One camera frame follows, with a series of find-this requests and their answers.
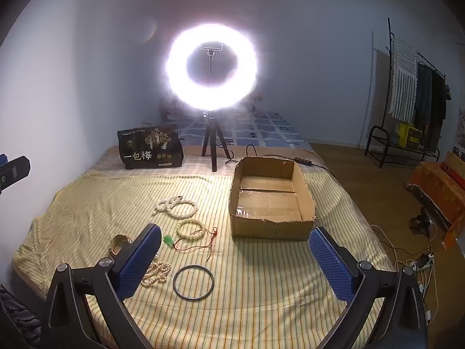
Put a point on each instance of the orange patterned cloth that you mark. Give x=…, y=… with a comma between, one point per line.
x=436, y=185

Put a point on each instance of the blue patterned sheet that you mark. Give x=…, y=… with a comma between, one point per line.
x=254, y=131

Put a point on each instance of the black gadget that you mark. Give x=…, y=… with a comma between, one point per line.
x=421, y=221

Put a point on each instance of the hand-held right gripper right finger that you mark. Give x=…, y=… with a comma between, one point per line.
x=332, y=261

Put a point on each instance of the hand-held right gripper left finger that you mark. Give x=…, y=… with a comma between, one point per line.
x=140, y=261

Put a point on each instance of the phone holder clamp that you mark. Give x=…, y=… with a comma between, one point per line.
x=210, y=46

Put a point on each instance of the beige checked sheet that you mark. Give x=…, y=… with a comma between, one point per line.
x=109, y=160

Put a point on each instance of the black hanging garment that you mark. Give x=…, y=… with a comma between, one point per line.
x=439, y=109

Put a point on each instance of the yellow box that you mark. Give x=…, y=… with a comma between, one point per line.
x=410, y=136

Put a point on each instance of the tan mattress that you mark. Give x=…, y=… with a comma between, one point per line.
x=336, y=185

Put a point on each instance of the cardboard box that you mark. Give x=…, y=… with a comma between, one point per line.
x=269, y=229

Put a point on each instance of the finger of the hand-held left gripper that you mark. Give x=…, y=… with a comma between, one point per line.
x=16, y=172
x=3, y=159

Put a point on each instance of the grey-green hanging garment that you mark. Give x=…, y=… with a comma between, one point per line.
x=423, y=94

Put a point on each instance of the thin dark bangle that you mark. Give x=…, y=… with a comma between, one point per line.
x=174, y=283

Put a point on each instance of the black printed bag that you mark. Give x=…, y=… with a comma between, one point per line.
x=149, y=149

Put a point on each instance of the white power strip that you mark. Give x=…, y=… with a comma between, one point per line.
x=424, y=261

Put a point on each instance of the black clothes rack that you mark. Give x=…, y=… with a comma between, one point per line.
x=379, y=127

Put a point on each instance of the black tripod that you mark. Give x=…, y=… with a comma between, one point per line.
x=207, y=141

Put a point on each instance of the white striped towel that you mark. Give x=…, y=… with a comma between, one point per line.
x=401, y=80

